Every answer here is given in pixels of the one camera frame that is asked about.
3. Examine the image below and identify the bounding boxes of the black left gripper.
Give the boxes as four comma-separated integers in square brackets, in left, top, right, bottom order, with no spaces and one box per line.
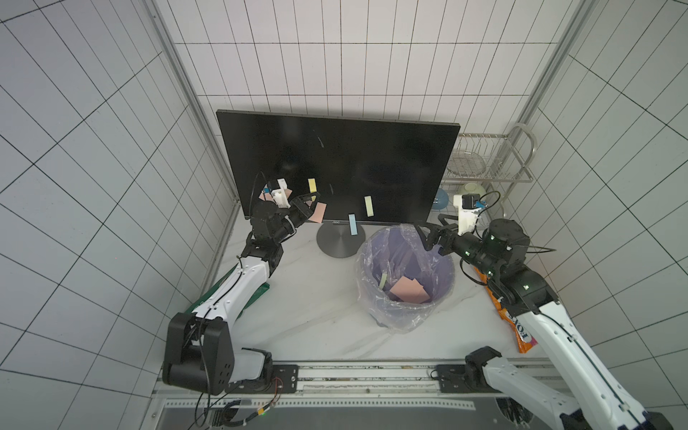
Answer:
[273,192,321,241]

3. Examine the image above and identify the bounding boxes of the pink sticky note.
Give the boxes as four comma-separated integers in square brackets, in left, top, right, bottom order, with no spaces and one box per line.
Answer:
[309,202,327,223]
[389,277,430,304]
[259,188,292,202]

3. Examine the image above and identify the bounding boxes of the blue sticky flag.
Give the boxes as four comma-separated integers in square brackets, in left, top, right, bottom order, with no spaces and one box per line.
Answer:
[349,213,358,236]

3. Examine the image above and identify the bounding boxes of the yellow-green sticky flag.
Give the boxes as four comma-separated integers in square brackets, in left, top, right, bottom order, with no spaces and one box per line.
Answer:
[364,195,374,217]

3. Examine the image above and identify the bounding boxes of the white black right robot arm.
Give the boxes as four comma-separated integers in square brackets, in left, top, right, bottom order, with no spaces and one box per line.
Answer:
[415,215,672,429]

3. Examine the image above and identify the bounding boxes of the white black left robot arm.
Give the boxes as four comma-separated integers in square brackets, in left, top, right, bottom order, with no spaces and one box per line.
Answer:
[162,190,320,395]

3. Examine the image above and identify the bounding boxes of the grey round monitor stand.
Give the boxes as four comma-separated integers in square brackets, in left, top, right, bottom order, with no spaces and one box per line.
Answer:
[316,223,367,259]

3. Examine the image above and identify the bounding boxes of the black computer monitor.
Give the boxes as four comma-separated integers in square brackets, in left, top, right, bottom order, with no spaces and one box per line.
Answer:
[216,110,460,224]

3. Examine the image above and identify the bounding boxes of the blue bowl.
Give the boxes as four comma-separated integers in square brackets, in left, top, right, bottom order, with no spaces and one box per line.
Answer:
[432,188,450,211]

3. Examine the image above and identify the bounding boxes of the light green bowl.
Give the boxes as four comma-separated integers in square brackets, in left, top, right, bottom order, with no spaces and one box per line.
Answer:
[459,182,487,196]

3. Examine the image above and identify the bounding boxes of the purple bin with plastic liner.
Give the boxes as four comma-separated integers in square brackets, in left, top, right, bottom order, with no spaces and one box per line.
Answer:
[355,224,455,333]

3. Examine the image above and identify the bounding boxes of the glass dish on rack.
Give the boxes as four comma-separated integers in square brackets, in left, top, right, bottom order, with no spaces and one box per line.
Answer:
[447,150,487,178]

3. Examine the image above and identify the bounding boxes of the green snack bag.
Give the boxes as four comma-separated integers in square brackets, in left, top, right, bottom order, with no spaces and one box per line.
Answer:
[185,264,270,316]

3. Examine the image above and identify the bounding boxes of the steel dish rack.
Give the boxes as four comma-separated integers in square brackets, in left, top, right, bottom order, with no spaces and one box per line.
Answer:
[441,123,539,218]

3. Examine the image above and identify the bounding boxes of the orange candy bag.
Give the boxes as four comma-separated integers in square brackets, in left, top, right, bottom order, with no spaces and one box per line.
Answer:
[485,286,538,354]

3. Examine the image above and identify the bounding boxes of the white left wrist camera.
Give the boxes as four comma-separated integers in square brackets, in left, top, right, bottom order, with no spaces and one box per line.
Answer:
[259,178,292,209]

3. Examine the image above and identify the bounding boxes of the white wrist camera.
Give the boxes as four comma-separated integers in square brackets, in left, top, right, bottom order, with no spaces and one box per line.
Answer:
[259,178,292,209]
[453,193,485,236]

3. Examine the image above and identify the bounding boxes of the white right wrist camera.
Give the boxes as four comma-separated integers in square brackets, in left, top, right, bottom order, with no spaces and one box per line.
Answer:
[453,193,485,236]

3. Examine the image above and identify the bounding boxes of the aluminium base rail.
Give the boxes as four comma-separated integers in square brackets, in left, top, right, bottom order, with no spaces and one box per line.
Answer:
[140,358,592,430]

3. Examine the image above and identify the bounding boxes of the black cable under rail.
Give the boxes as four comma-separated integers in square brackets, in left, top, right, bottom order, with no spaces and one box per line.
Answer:
[182,375,283,429]

